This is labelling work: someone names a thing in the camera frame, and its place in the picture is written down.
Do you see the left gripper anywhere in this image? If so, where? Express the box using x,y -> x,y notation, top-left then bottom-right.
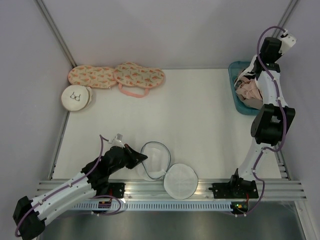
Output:
109,143 -> 147,174

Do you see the black bra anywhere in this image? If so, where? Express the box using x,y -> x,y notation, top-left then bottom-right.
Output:
239,68 -> 255,78

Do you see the white mesh laundry bag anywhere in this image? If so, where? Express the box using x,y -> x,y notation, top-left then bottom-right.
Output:
135,141 -> 199,201

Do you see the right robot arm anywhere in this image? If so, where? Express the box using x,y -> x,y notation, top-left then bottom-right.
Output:
227,33 -> 297,198

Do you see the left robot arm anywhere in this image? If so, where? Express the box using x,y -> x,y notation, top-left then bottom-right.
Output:
13,144 -> 148,240

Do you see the pink bra pile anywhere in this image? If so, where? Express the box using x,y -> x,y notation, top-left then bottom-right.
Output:
234,76 -> 263,110

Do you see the floral bra bag left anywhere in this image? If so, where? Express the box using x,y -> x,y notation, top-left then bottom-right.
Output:
67,65 -> 118,89

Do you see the teal plastic basket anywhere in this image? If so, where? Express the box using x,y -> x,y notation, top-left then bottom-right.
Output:
228,61 -> 260,116

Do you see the cream round glasses pouch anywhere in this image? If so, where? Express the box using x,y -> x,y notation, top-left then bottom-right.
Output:
61,85 -> 93,112

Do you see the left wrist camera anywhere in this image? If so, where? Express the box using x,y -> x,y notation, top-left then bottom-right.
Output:
108,133 -> 125,148

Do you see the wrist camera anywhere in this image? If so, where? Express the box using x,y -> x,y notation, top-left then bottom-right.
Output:
108,133 -> 125,148
278,29 -> 297,56

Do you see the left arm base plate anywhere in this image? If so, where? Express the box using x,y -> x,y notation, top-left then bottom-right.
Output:
96,182 -> 125,199

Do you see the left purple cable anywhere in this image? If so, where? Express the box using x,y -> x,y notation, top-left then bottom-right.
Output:
14,134 -> 124,237

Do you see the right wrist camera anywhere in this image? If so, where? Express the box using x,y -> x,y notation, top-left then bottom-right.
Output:
278,29 -> 297,56

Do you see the white slotted cable duct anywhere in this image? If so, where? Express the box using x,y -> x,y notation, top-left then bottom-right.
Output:
71,200 -> 232,212

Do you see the right frame post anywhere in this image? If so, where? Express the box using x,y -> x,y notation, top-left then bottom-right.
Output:
258,0 -> 300,65

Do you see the frame post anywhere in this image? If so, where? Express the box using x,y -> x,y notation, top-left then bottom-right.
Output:
258,0 -> 300,65
34,0 -> 77,67

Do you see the floral bra bag with handle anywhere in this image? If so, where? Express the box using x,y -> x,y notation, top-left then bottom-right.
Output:
113,62 -> 165,98

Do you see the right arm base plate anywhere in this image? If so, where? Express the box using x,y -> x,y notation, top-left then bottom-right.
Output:
209,181 -> 259,199

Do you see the aluminium front rail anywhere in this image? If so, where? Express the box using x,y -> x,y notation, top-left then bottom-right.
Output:
35,178 -> 307,202

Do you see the left frame post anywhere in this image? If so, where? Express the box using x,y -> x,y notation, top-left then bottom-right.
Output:
34,0 -> 77,67

